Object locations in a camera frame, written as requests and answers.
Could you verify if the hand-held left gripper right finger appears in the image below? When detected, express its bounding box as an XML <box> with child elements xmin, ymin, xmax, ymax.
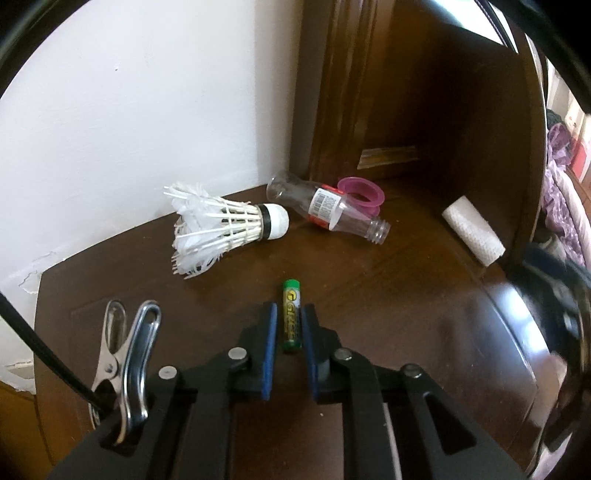
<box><xmin>299</xmin><ymin>303</ymin><xmax>529</xmax><ymax>480</ymax></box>

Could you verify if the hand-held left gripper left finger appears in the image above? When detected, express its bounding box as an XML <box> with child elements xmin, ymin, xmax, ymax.
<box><xmin>46</xmin><ymin>301</ymin><xmax>280</xmax><ymax>480</ymax></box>

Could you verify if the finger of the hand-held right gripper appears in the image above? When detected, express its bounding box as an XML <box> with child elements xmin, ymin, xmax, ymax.
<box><xmin>517</xmin><ymin>244</ymin><xmax>591</xmax><ymax>319</ymax></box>

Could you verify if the green battery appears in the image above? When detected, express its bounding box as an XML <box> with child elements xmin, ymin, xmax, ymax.
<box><xmin>281</xmin><ymin>278</ymin><xmax>303</xmax><ymax>355</ymax></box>

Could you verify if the white cloth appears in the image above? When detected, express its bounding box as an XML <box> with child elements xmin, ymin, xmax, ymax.
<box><xmin>442</xmin><ymin>195</ymin><xmax>506</xmax><ymax>267</ymax></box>

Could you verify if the white feather shuttlecock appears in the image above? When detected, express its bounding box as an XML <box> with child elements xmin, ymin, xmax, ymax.
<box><xmin>164</xmin><ymin>181</ymin><xmax>290</xmax><ymax>280</ymax></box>

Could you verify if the clear plastic bottle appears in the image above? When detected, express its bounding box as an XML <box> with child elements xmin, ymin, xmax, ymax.
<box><xmin>266</xmin><ymin>170</ymin><xmax>392</xmax><ymax>244</ymax></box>

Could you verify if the pink plastic ring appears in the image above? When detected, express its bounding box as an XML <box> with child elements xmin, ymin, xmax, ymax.
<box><xmin>337</xmin><ymin>176</ymin><xmax>386</xmax><ymax>215</ymax></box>

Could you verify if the pink pillow purple lace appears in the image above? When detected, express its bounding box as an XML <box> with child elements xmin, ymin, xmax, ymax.
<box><xmin>542</xmin><ymin>122</ymin><xmax>591</xmax><ymax>268</ymax></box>

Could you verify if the dark wooden nightstand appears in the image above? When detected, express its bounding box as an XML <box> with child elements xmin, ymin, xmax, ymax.
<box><xmin>34</xmin><ymin>175</ymin><xmax>568</xmax><ymax>480</ymax></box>

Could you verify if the silver metal clip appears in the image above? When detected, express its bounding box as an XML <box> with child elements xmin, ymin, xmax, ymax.
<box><xmin>90</xmin><ymin>299</ymin><xmax>162</xmax><ymax>446</ymax></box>

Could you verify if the large wooden headboard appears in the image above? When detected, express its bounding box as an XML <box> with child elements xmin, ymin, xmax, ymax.
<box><xmin>288</xmin><ymin>0</ymin><xmax>522</xmax><ymax>181</ymax></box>

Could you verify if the black cable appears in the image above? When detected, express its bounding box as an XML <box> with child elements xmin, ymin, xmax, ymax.
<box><xmin>0</xmin><ymin>291</ymin><xmax>107</xmax><ymax>411</ymax></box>

